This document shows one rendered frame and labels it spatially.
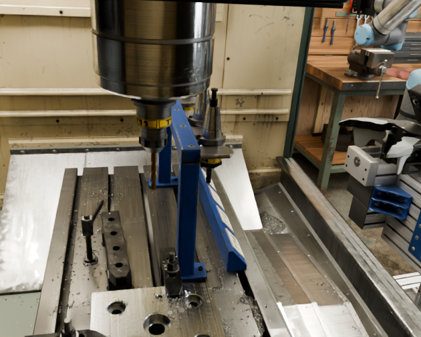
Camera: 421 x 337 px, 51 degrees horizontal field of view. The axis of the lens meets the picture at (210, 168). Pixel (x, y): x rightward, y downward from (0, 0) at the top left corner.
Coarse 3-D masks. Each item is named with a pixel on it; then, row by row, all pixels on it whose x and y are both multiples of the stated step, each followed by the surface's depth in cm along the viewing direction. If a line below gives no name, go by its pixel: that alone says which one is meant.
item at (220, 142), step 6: (198, 132) 95; (222, 132) 96; (198, 138) 95; (204, 138) 93; (222, 138) 93; (198, 144) 96; (204, 144) 93; (210, 144) 92; (216, 144) 92; (222, 144) 94
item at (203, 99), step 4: (204, 92) 100; (208, 92) 101; (196, 96) 102; (200, 96) 101; (204, 96) 100; (208, 96) 101; (196, 100) 102; (200, 100) 101; (204, 100) 101; (208, 100) 101; (196, 104) 102; (200, 104) 101; (204, 104) 101; (196, 108) 102; (200, 108) 101; (204, 108) 101; (196, 112) 102; (200, 112) 102; (204, 112) 102; (192, 116) 104; (196, 116) 102; (200, 116) 102
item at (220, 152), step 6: (204, 150) 90; (210, 150) 90; (216, 150) 90; (222, 150) 90; (228, 150) 91; (204, 156) 88; (210, 156) 88; (216, 156) 88; (222, 156) 88; (228, 156) 88
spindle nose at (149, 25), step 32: (96, 0) 51; (128, 0) 49; (96, 32) 54; (128, 32) 50; (160, 32) 50; (192, 32) 52; (96, 64) 55; (128, 64) 52; (160, 64) 52; (192, 64) 54; (128, 96) 54; (160, 96) 54
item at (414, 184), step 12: (408, 180) 145; (420, 180) 145; (408, 192) 145; (420, 192) 140; (420, 204) 141; (408, 216) 146; (384, 228) 158; (396, 228) 152; (408, 228) 148; (384, 240) 159; (396, 240) 153; (408, 240) 147; (408, 252) 147; (420, 264) 143; (420, 288) 159; (420, 300) 161
